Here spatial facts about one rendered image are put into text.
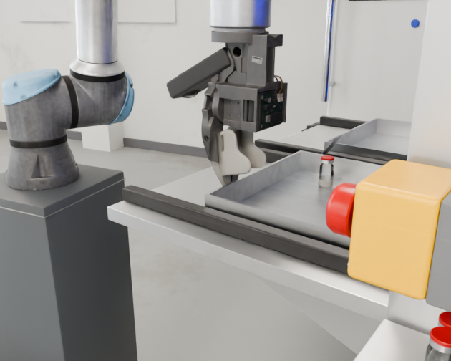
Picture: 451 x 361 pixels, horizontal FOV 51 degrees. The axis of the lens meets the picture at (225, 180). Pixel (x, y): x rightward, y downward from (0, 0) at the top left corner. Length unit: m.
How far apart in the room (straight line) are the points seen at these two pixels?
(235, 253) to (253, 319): 1.41
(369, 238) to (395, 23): 1.17
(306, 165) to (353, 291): 0.37
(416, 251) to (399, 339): 0.13
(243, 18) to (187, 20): 3.33
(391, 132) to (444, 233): 0.81
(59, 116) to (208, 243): 0.57
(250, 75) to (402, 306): 0.31
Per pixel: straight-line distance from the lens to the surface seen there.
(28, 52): 5.00
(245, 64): 0.60
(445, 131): 0.39
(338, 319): 0.62
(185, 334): 1.88
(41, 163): 1.06
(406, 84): 1.46
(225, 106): 0.61
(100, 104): 1.07
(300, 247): 0.53
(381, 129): 1.12
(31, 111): 1.03
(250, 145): 0.64
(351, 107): 1.53
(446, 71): 0.39
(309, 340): 1.87
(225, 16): 0.58
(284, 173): 0.78
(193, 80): 0.64
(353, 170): 0.78
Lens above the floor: 1.13
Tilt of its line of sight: 19 degrees down
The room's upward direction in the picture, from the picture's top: straight up
